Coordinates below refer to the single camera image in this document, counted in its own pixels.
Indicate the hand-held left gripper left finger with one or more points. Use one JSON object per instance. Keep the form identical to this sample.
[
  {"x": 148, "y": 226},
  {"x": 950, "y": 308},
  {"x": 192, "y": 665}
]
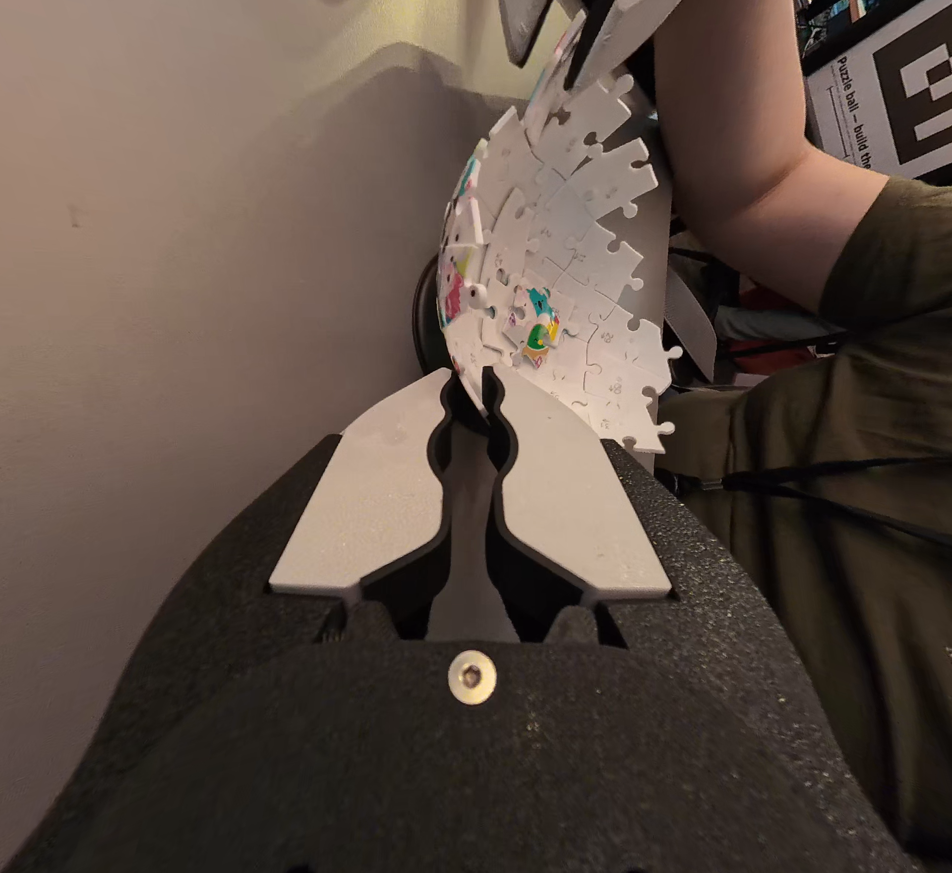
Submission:
[{"x": 364, "y": 508}]

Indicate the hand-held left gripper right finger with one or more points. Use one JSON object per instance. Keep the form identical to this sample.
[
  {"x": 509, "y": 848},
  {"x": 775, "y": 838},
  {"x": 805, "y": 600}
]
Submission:
[{"x": 576, "y": 508}]

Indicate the small puzzle piece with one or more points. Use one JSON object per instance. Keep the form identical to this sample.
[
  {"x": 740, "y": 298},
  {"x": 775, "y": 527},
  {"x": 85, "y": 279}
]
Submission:
[{"x": 550, "y": 96}]

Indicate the white half puzzle ball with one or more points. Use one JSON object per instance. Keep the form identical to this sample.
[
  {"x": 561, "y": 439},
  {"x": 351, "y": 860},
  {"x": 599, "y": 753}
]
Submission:
[{"x": 595, "y": 218}]

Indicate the person's right forearm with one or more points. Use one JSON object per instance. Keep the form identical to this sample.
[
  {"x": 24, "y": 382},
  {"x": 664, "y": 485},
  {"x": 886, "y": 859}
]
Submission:
[{"x": 744, "y": 144}]

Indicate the colourful loose puzzle piece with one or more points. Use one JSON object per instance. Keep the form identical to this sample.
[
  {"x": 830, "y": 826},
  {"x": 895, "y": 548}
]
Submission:
[{"x": 539, "y": 326}]

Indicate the white printed sign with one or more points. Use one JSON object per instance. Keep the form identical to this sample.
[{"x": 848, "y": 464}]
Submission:
[{"x": 877, "y": 114}]

